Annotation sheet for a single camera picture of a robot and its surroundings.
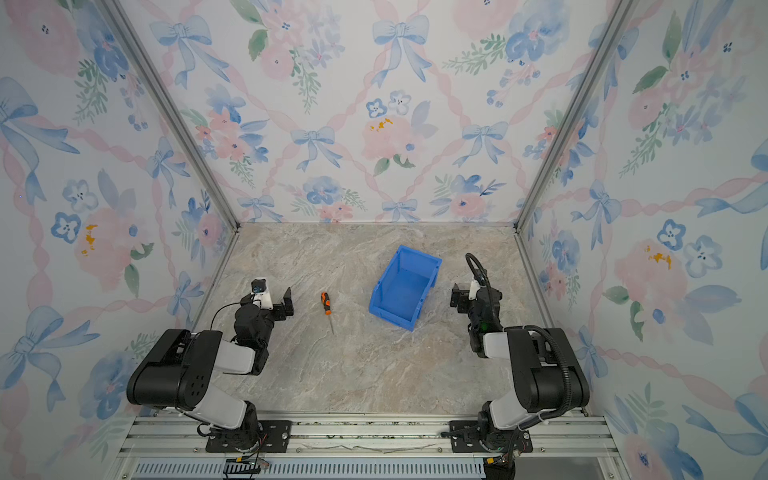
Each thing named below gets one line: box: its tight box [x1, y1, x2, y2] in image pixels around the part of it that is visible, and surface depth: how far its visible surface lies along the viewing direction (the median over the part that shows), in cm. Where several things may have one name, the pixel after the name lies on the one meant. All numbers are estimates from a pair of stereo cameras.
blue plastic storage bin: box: [368, 245, 443, 332], surface depth 102 cm
